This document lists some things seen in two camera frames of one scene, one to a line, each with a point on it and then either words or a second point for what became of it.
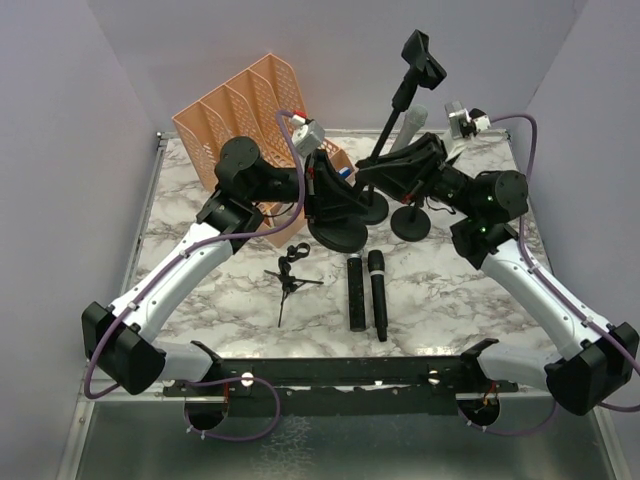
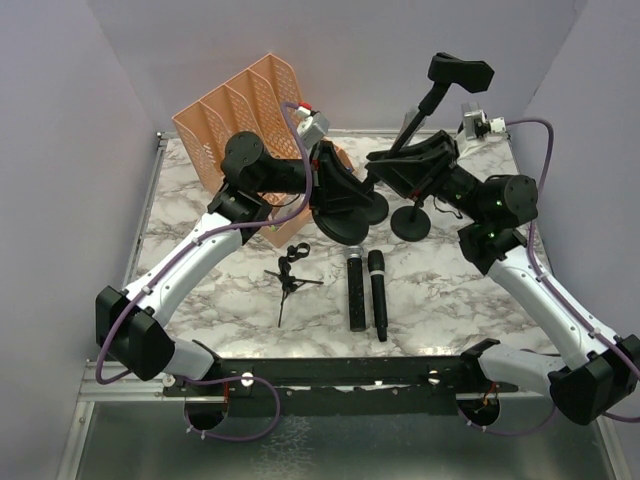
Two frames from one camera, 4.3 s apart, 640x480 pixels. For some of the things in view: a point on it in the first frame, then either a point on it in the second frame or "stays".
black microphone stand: (337, 236) → (343, 226)
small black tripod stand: (290, 284) stays
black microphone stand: (376, 204) stays
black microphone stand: (410, 223) stays
